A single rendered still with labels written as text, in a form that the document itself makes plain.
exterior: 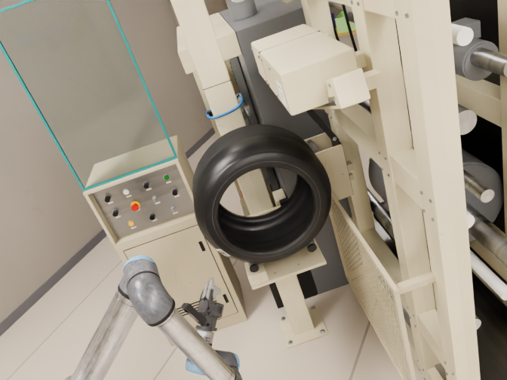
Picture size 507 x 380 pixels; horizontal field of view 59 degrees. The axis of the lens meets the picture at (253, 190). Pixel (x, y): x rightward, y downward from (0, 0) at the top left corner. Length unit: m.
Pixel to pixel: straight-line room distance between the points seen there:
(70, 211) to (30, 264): 0.61
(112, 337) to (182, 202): 1.13
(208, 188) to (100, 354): 0.72
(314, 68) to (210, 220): 0.77
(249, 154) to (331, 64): 0.50
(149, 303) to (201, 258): 1.31
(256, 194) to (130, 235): 0.86
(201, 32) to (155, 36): 3.69
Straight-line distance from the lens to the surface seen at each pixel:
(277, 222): 2.25
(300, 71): 1.47
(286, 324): 3.03
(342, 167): 2.27
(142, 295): 1.53
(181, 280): 2.90
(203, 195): 1.83
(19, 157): 4.40
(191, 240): 2.73
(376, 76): 1.54
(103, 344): 1.76
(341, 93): 1.41
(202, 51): 2.04
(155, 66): 5.60
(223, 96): 2.09
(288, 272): 2.15
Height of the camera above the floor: 2.18
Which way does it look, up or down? 29 degrees down
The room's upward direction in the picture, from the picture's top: 20 degrees counter-clockwise
